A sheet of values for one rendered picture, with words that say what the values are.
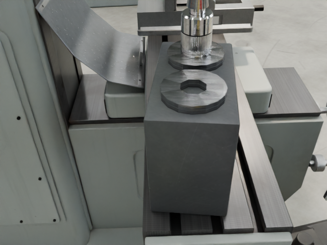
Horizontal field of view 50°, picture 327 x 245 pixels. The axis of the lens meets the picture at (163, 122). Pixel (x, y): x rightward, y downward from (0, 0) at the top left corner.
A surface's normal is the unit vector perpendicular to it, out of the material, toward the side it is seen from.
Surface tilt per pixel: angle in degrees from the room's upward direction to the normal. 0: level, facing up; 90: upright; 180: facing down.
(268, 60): 0
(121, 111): 90
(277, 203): 0
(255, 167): 0
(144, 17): 90
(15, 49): 88
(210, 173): 90
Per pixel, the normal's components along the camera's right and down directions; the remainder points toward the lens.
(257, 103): 0.03, 0.63
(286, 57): -0.03, -0.77
